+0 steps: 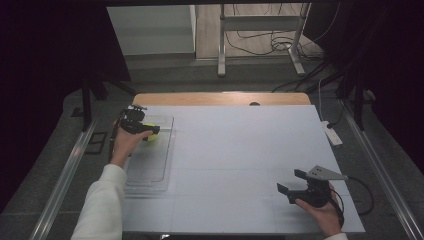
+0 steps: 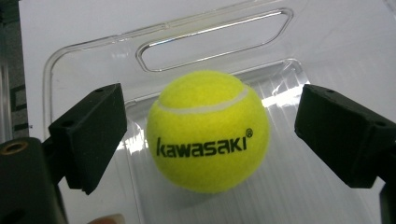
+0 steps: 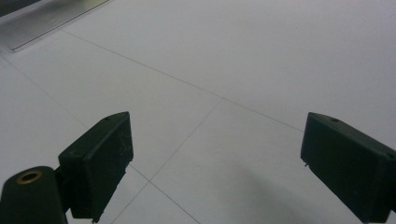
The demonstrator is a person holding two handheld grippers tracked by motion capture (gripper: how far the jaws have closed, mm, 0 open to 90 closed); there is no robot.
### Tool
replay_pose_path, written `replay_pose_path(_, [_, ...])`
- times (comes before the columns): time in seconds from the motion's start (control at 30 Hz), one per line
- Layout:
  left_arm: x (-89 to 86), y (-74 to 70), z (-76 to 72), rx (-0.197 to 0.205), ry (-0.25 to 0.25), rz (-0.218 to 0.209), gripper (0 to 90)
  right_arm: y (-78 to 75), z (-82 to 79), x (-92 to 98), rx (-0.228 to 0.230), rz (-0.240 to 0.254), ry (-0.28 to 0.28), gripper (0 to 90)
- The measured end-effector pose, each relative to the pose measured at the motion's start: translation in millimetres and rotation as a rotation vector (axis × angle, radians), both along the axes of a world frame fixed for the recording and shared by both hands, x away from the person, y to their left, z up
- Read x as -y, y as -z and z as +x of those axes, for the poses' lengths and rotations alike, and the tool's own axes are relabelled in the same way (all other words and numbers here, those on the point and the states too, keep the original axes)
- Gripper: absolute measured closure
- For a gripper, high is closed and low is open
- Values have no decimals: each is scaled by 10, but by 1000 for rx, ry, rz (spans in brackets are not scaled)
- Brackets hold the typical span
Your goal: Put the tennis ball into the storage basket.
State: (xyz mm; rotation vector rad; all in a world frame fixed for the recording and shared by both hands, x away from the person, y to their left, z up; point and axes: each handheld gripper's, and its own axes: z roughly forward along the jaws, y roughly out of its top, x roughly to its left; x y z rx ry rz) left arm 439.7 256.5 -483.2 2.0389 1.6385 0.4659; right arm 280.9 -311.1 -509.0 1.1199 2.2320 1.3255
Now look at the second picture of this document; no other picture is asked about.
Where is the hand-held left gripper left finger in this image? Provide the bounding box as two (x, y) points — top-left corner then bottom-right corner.
(41, 82), (128, 196)

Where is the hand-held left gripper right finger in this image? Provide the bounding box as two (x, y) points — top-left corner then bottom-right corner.
(293, 83), (396, 189)

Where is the clear plastic storage box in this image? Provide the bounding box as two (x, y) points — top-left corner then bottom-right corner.
(41, 0), (396, 224)

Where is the yellow tennis ball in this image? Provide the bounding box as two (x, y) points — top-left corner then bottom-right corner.
(146, 69), (271, 195)

